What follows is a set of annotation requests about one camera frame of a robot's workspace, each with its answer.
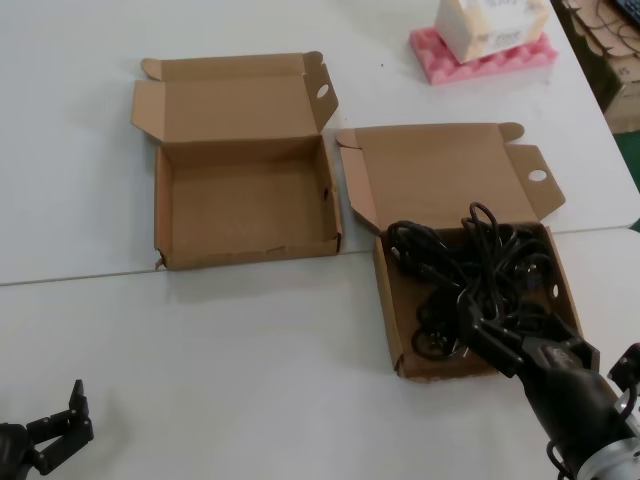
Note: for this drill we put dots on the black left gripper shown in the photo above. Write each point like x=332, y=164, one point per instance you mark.
x=14, y=450

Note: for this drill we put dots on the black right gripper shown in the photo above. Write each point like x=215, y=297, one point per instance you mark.
x=570, y=395

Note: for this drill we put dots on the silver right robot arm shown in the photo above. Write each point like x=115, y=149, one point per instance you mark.
x=620, y=455

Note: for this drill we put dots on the empty open cardboard box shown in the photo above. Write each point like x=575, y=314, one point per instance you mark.
x=240, y=200

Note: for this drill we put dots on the brown shipping carton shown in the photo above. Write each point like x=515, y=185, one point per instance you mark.
x=627, y=100

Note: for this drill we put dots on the pink egg-crate foam pad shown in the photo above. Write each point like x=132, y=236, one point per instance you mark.
x=480, y=60

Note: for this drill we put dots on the dark corrugated cardboard stack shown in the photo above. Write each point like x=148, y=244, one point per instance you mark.
x=590, y=45

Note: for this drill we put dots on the white printed carton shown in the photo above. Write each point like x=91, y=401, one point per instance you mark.
x=475, y=30

